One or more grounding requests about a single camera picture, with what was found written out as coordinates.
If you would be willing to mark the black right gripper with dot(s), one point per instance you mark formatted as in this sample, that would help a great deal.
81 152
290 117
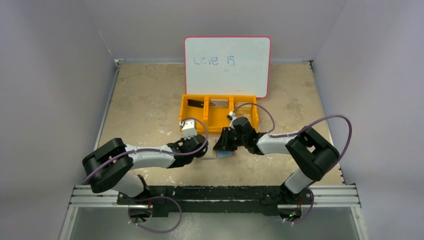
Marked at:
226 139

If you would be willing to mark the silver card in middle bin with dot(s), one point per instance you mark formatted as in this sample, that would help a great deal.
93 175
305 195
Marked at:
219 103

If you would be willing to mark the yellow middle bin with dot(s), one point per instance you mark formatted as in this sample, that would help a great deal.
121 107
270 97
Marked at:
217 116

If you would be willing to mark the black credit card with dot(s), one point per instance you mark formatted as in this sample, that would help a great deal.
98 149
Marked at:
195 103

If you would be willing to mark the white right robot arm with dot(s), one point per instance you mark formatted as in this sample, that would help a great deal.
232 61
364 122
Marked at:
313 154

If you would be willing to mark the yellow left bin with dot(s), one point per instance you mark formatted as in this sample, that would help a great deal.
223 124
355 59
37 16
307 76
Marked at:
194 112

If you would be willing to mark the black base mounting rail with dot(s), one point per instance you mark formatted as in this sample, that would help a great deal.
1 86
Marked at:
158 201

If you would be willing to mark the aluminium frame rail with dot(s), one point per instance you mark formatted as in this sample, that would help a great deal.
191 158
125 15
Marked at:
324 196

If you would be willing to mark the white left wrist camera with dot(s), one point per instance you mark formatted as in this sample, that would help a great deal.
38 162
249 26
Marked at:
188 128

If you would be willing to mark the yellow bin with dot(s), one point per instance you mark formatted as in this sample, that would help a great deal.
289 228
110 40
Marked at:
249 111
217 116
194 112

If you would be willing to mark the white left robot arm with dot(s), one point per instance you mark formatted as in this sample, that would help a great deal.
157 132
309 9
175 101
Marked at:
108 167

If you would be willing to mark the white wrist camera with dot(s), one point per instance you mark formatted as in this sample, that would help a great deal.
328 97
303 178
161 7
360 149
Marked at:
231 116
188 128

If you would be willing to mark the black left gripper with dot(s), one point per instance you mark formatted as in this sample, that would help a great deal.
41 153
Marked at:
200 148

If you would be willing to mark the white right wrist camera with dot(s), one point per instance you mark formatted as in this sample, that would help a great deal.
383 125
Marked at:
231 116

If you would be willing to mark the pink leather card holder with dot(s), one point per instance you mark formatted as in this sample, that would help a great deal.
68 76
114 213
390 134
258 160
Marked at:
217 154

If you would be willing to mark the yellow right bin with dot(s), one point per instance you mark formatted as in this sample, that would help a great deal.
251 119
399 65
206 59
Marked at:
249 111

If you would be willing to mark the pink framed whiteboard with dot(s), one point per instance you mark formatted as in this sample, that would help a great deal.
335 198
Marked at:
227 65

